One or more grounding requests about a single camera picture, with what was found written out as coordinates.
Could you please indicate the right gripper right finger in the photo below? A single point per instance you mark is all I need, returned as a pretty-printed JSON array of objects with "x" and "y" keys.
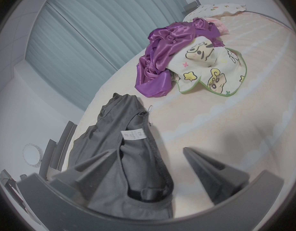
[{"x": 210, "y": 177}]

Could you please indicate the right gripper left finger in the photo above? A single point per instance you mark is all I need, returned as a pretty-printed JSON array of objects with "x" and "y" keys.
[{"x": 86, "y": 171}]

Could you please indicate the black long-sleeved top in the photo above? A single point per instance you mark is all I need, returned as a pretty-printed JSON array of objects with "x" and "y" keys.
[{"x": 102, "y": 133}]

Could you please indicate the black chest of drawers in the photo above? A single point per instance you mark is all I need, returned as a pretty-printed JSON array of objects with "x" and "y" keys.
[{"x": 65, "y": 141}]

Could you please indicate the round white disc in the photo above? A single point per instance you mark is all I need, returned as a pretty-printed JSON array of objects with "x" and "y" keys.
[{"x": 31, "y": 155}]

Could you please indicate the bed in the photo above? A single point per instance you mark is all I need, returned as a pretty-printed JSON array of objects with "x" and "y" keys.
[{"x": 258, "y": 92}]

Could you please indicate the blue-green curtain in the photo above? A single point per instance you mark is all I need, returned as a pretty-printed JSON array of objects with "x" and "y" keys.
[
  {"x": 119, "y": 18},
  {"x": 66, "y": 64}
]

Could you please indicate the white printed green-trimmed garment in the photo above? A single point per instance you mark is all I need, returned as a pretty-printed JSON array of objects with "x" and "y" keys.
[{"x": 210, "y": 64}]

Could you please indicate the purple satin garment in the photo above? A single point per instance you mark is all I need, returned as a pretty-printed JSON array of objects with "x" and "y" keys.
[{"x": 162, "y": 52}]

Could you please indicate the pink garment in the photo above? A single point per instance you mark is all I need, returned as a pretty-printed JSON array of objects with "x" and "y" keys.
[{"x": 222, "y": 26}]

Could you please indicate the white printed pillow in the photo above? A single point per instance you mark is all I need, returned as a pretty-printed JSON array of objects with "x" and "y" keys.
[{"x": 217, "y": 8}]

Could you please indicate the grey white bedside table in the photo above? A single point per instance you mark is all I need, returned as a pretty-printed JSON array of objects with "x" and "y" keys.
[{"x": 190, "y": 7}]

